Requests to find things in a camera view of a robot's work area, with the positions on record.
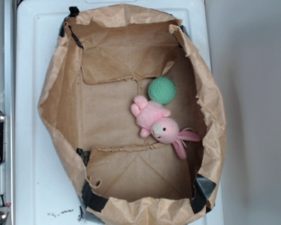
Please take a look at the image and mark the brown paper bag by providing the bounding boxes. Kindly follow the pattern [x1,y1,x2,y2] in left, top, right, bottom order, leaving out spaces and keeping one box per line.
[38,4,226,225]

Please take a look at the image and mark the green dimpled foam ball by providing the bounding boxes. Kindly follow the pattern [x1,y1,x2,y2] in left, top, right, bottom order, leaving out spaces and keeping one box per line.
[148,77,177,105]

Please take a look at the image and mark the aluminium frame rail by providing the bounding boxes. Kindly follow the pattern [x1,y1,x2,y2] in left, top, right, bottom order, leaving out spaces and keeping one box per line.
[0,0,15,225]

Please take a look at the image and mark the pink plush bunny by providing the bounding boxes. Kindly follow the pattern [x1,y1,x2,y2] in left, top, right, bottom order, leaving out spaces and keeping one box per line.
[131,95,201,159]

